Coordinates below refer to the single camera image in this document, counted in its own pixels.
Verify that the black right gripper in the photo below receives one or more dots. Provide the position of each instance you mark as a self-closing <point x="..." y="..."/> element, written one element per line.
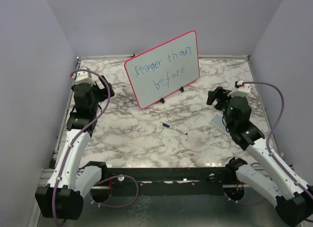
<point x="212" y="95"/>

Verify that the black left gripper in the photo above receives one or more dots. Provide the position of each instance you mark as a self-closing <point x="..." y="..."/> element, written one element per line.
<point x="105" y="92"/>

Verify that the pink framed whiteboard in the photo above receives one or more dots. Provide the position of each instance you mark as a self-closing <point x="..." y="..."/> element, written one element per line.
<point x="164" y="69"/>

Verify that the white blue whiteboard marker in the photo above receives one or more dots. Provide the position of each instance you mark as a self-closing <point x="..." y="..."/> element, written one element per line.
<point x="173" y="128"/>

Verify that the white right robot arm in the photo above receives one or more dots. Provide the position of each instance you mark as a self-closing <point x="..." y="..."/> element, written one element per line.
<point x="291" y="195"/>

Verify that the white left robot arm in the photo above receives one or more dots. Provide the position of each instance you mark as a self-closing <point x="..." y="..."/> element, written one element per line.
<point x="63" y="195"/>

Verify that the black whiteboard stand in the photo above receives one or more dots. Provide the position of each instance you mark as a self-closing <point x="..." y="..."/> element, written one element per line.
<point x="175" y="93"/>

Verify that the white grey small box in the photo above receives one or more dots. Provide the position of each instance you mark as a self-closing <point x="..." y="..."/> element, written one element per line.
<point x="217" y="122"/>

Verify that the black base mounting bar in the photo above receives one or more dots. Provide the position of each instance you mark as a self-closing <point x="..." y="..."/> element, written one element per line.
<point x="126" y="182"/>

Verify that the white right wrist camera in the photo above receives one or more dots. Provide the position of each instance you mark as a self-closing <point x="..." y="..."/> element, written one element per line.
<point x="242" y="89"/>

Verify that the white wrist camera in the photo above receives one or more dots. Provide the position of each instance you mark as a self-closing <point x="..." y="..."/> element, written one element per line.
<point x="242" y="89"/>
<point x="82" y="76"/>

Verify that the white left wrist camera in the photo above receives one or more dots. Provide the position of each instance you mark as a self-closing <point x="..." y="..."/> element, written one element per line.
<point x="82" y="76"/>

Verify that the aluminium front rail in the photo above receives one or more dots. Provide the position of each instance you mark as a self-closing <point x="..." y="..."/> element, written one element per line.
<point x="48" y="178"/>

